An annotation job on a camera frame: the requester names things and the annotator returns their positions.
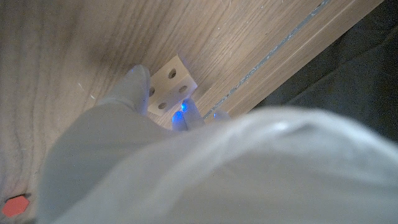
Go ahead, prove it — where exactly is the wooden block with holes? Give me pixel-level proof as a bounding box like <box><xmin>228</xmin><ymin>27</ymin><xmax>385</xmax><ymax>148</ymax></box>
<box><xmin>147</xmin><ymin>55</ymin><xmax>199</xmax><ymax>117</ymax></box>

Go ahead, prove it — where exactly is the black backdrop curtain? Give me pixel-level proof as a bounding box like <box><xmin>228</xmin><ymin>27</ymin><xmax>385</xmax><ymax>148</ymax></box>
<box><xmin>251</xmin><ymin>0</ymin><xmax>398</xmax><ymax>144</ymax></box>

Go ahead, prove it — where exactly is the wooden screw with red head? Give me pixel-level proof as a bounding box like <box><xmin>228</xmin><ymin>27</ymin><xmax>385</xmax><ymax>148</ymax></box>
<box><xmin>1</xmin><ymin>194</ymin><xmax>31</xmax><ymax>218</ymax></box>

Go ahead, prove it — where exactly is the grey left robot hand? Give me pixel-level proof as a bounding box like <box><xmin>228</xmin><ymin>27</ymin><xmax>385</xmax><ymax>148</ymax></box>
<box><xmin>35</xmin><ymin>64</ymin><xmax>398</xmax><ymax>224</ymax></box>

